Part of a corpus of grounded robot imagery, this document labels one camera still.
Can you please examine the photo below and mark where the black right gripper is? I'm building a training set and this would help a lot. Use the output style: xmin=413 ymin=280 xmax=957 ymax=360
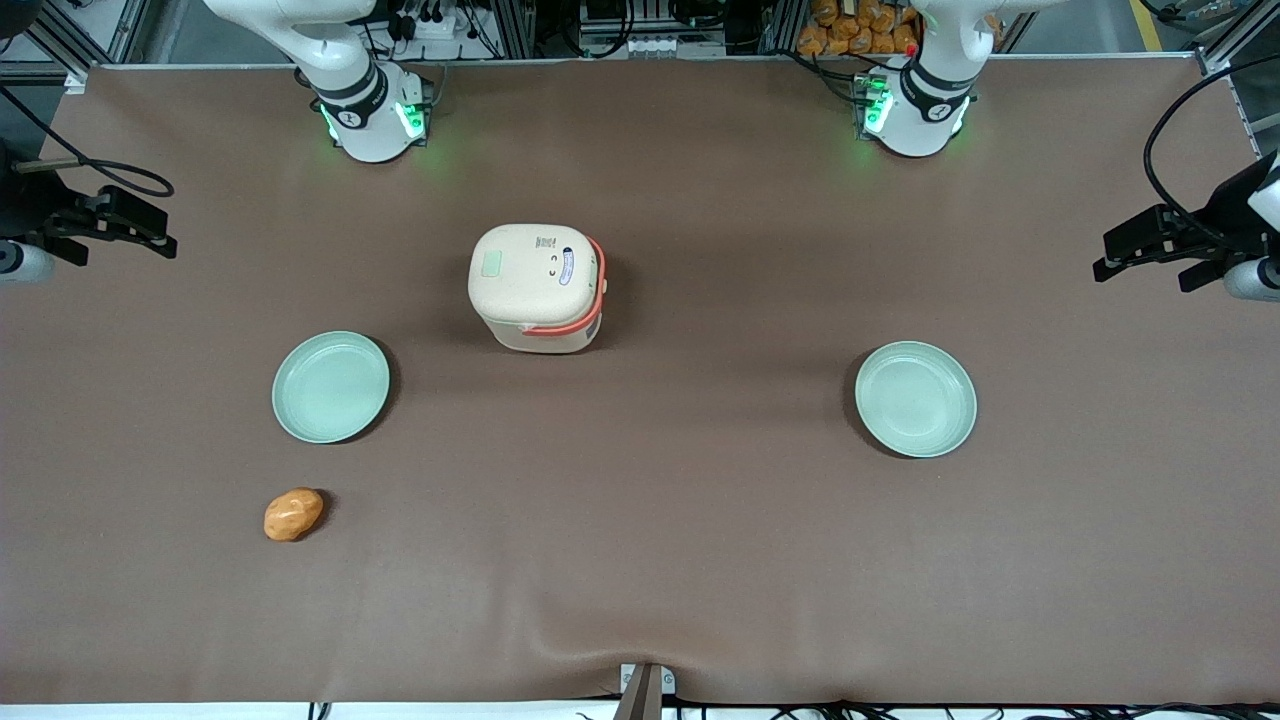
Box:
xmin=0 ymin=186 xmax=179 ymax=267

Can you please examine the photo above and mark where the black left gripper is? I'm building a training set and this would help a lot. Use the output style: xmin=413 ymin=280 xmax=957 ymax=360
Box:
xmin=1092 ymin=150 xmax=1280 ymax=294

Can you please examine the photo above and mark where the pale green plate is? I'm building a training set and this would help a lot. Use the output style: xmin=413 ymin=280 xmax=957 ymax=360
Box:
xmin=855 ymin=341 xmax=978 ymax=459
xmin=272 ymin=331 xmax=391 ymax=445

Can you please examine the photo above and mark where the orange brown potato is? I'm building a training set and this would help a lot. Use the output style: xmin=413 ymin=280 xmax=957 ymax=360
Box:
xmin=264 ymin=487 xmax=325 ymax=543

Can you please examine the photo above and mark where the white power strip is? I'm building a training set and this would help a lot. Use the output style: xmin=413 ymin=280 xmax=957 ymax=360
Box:
xmin=385 ymin=8 xmax=473 ymax=43

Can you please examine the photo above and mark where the bag of orange buns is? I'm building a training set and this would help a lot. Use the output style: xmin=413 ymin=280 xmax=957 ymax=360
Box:
xmin=797 ymin=0 xmax=921 ymax=58

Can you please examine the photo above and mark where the brown table mat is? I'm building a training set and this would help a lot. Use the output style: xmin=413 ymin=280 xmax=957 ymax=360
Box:
xmin=0 ymin=58 xmax=1280 ymax=707

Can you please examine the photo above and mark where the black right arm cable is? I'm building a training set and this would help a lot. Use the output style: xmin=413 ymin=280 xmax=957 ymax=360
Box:
xmin=0 ymin=85 xmax=176 ymax=199

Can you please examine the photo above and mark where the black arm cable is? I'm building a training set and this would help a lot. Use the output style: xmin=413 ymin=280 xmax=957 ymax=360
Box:
xmin=0 ymin=85 xmax=176 ymax=199
xmin=1143 ymin=52 xmax=1280 ymax=251

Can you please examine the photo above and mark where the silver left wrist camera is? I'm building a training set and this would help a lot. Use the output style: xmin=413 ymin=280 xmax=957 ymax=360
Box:
xmin=1224 ymin=257 xmax=1280 ymax=304

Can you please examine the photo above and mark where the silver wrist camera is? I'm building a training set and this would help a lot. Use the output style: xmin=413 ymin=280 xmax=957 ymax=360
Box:
xmin=0 ymin=240 xmax=57 ymax=285
xmin=1224 ymin=257 xmax=1280 ymax=304

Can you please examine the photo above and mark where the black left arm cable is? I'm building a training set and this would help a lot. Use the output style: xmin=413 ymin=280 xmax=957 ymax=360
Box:
xmin=1143 ymin=52 xmax=1280 ymax=251

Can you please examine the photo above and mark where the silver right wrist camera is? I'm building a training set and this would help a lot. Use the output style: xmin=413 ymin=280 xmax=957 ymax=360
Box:
xmin=0 ymin=240 xmax=57 ymax=285

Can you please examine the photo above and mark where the aluminium frame rail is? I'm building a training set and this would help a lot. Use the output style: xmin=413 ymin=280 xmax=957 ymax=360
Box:
xmin=1195 ymin=0 xmax=1280 ymax=79
xmin=0 ymin=0 xmax=151 ymax=81

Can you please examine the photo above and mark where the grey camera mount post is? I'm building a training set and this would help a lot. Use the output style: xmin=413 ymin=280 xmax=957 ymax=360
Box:
xmin=613 ymin=662 xmax=677 ymax=720

